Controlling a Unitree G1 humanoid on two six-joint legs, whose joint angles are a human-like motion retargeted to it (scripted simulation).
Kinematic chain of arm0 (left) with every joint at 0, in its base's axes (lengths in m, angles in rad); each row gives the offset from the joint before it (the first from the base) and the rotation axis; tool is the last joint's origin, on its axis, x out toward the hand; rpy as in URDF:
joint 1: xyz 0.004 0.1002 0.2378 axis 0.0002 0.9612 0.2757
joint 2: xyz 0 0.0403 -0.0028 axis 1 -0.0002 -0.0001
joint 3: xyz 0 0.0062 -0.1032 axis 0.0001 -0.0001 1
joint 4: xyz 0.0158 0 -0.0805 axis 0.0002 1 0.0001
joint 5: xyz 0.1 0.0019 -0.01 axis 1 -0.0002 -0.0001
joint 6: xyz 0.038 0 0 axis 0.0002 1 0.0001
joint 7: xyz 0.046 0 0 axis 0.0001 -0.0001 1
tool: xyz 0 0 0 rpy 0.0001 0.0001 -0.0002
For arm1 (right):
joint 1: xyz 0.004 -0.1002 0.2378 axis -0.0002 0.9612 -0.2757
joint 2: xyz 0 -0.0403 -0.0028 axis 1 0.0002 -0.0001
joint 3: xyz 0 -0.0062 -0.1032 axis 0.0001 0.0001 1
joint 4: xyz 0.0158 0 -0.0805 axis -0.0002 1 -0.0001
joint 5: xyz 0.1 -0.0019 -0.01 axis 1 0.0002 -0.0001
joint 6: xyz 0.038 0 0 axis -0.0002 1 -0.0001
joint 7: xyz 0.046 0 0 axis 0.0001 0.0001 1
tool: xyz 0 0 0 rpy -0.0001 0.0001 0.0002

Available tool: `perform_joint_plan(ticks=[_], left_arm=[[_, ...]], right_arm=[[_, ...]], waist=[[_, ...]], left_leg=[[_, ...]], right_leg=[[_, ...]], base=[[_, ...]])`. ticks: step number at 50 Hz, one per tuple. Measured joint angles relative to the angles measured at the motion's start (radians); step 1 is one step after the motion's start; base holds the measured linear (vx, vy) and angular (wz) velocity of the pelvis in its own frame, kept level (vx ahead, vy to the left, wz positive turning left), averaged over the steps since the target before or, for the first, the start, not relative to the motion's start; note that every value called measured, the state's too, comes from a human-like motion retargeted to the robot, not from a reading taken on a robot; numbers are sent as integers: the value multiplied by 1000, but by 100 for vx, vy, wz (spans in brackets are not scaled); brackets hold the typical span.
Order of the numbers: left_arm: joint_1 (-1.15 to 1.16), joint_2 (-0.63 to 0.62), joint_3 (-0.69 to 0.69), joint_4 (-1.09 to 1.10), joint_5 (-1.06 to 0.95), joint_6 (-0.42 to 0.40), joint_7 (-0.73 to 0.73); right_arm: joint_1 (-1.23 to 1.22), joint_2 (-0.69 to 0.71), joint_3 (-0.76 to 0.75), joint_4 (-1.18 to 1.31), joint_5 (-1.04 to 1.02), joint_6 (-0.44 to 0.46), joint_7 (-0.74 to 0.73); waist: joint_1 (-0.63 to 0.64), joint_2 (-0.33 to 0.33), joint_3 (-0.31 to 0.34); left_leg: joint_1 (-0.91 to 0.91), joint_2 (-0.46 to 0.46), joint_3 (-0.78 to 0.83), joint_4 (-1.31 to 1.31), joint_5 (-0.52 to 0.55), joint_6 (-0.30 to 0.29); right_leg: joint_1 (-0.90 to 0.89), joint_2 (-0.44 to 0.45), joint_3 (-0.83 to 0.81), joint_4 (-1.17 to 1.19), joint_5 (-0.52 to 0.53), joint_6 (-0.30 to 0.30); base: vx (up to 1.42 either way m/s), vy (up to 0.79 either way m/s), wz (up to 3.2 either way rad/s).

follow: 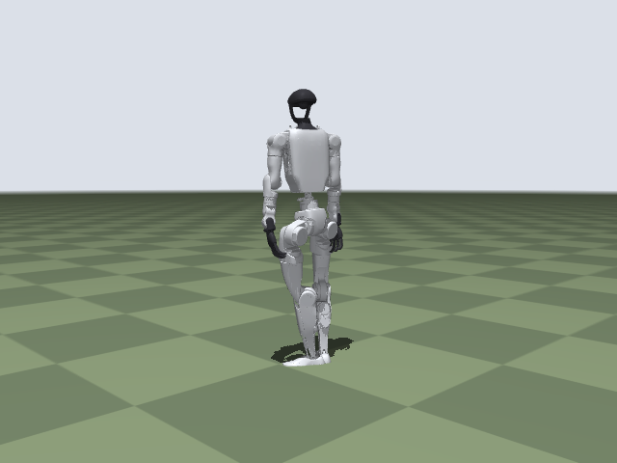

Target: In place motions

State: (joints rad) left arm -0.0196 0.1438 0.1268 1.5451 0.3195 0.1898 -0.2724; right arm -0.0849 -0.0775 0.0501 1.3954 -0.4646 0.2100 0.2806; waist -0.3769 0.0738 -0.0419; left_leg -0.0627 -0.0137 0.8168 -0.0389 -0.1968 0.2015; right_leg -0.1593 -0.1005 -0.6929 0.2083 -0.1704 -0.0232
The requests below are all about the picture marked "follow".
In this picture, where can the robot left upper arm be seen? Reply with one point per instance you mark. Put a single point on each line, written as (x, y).
(275, 144)

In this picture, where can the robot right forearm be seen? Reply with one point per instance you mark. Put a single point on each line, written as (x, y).
(333, 207)

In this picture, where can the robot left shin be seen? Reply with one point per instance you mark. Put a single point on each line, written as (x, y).
(307, 321)

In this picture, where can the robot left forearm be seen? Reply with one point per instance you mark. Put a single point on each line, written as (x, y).
(269, 203)

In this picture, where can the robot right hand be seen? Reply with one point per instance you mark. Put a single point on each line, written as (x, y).
(338, 237)

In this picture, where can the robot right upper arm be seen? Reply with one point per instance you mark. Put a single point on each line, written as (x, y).
(334, 160)

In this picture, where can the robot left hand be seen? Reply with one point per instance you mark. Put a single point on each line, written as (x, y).
(272, 239)

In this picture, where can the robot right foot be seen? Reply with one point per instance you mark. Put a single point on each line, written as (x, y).
(326, 357)

